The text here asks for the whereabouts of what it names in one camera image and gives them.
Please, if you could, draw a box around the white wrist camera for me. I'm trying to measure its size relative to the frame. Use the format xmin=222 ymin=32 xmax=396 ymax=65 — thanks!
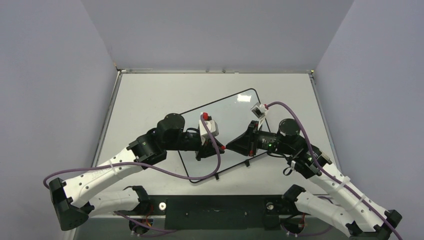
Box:
xmin=198 ymin=112 xmax=219 ymax=145
xmin=250 ymin=102 xmax=268 ymax=130

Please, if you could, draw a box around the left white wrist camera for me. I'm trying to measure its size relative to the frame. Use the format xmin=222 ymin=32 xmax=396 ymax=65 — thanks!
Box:
xmin=198 ymin=112 xmax=219 ymax=145

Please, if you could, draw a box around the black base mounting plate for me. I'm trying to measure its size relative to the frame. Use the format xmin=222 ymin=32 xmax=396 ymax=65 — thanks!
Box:
xmin=127 ymin=195 xmax=302 ymax=230

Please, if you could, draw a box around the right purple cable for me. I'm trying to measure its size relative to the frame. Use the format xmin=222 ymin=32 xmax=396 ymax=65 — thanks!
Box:
xmin=264 ymin=101 xmax=404 ymax=240

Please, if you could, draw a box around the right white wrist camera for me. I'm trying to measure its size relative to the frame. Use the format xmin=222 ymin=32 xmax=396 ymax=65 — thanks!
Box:
xmin=250 ymin=102 xmax=268 ymax=130

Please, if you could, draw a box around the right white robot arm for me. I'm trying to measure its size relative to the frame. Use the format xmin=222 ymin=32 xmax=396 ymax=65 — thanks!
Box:
xmin=226 ymin=118 xmax=402 ymax=240

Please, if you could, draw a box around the white whiteboard with black frame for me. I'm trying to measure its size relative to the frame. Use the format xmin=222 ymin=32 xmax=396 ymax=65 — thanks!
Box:
xmin=178 ymin=88 xmax=260 ymax=177

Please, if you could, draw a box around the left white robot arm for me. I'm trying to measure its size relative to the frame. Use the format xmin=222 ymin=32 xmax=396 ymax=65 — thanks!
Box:
xmin=43 ymin=112 xmax=225 ymax=231

